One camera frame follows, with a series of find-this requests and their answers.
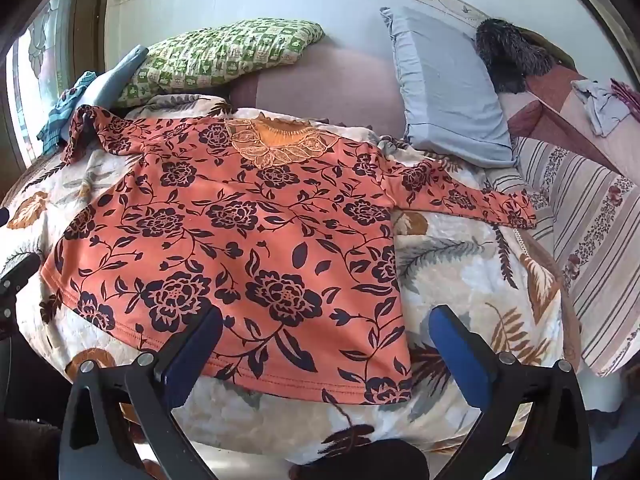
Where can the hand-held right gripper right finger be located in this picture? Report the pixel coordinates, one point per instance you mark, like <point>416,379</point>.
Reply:
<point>460,355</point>

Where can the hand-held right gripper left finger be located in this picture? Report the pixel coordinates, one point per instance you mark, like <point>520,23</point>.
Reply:
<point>196,350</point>

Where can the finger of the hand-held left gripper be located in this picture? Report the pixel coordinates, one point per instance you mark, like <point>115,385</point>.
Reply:
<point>20,271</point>

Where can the orange floral shirt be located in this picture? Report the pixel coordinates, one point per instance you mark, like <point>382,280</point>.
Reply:
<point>250,240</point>

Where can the leaf print blanket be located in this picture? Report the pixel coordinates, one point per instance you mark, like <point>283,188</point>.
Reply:
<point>465,270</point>

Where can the teal checked cloth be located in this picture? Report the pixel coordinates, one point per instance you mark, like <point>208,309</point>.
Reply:
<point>60,115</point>

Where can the striped floral sheet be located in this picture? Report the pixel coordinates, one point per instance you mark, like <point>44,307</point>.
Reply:
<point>590,240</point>

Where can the light blue cloth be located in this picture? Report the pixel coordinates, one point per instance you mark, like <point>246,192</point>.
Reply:
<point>112,85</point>

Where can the patterned glass window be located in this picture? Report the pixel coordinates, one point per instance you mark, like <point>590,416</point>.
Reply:
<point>40,50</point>

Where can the pink brown quilt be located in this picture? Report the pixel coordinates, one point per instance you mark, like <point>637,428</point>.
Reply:
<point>550,110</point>

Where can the blue-grey pillow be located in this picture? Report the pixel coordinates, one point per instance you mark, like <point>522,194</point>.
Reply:
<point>440,90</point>

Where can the small grey-blue cloth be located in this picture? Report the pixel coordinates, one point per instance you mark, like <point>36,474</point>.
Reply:
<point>600,105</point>

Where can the green patterned pillow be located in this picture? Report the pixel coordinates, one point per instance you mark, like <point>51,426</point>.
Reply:
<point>215,55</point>

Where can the pink bed sheet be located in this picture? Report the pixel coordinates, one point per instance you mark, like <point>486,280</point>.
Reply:
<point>340,85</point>

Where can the dark furry cloth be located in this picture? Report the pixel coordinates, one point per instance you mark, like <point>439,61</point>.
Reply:
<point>505,55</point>

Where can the maroon cloth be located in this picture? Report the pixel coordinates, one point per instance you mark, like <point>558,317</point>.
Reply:
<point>630,97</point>

